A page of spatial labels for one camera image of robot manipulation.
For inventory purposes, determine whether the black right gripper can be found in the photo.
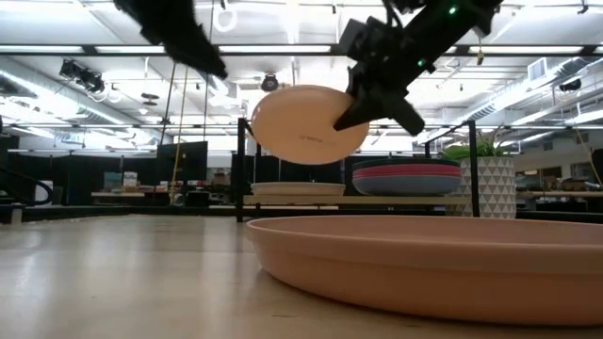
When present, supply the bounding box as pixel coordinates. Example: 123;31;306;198
333;56;434;137

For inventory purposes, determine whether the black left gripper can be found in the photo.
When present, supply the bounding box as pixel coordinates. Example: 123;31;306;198
112;0;228;80

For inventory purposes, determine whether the pale cream plate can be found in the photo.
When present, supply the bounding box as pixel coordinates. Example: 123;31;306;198
250;84;370;166

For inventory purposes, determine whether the dark green plate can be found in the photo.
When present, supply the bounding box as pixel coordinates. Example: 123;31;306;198
351;157;461;167

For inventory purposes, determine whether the magenta pink plate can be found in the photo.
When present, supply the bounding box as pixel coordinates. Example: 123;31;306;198
352;164;462;172

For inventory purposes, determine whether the tan terracotta plate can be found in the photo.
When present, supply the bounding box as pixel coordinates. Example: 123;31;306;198
244;215;603;328

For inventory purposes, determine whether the black metal wooden shelf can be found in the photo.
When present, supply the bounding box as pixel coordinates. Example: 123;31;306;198
235;117;481;225

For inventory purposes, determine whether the black monitor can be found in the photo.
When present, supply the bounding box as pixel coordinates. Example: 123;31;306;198
156;140;209;183

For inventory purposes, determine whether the black hanging spotlight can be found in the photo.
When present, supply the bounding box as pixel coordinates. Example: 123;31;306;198
58;58;106;94

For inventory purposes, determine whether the wooden background table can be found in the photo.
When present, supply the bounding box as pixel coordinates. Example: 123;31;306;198
90;190;156;199
516;189;603;199

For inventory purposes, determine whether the potted green succulent plant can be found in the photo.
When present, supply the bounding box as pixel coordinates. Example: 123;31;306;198
440;136;518;220

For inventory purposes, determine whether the black curved tube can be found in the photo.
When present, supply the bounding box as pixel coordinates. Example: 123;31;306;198
0;167;55;208

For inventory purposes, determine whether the white bin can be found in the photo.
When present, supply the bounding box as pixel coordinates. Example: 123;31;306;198
35;180;55;206

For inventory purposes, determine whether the white cable loop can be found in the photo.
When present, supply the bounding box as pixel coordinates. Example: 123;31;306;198
212;8;238;33

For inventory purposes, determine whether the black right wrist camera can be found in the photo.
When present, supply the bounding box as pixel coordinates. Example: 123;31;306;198
336;16;395;62

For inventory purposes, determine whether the black overhead camera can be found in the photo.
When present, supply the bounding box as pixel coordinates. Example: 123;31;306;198
260;73;281;93

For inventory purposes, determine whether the yellow hanging cable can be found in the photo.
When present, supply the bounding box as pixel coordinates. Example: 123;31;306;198
168;65;189;202

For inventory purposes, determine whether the black aluminium rig frame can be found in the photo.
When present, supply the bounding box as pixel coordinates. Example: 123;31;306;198
0;43;603;225

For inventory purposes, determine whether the white wall vent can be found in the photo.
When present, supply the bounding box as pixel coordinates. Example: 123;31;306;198
527;56;548;82

